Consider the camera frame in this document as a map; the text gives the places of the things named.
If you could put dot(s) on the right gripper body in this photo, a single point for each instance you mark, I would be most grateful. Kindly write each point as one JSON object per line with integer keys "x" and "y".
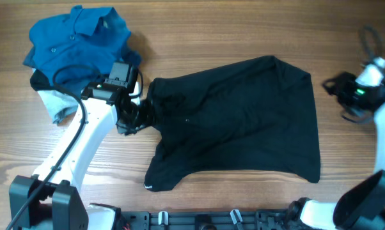
{"x": 356, "y": 97}

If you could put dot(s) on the blue polo shirt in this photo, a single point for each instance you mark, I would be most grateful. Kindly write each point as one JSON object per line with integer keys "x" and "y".
{"x": 91, "y": 37}

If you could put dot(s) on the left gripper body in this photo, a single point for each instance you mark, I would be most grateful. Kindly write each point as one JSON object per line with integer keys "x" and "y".
{"x": 139, "y": 117}

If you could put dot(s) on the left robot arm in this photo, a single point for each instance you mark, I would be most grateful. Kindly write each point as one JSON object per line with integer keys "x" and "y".
{"x": 50, "y": 197}

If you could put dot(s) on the grey folded shirt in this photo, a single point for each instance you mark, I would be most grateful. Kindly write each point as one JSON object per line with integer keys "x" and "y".
{"x": 58, "y": 105}

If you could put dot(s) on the navy folded shirt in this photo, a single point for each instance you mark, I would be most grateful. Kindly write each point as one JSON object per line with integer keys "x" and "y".
{"x": 39, "y": 81}

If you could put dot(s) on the black polo shirt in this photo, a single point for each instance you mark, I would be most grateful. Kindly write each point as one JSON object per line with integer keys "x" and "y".
{"x": 257, "y": 114}

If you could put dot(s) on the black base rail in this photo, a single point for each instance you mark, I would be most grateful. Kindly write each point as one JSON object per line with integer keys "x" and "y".
{"x": 199, "y": 220}

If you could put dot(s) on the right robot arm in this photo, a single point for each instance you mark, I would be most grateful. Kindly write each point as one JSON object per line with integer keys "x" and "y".
{"x": 363, "y": 207}

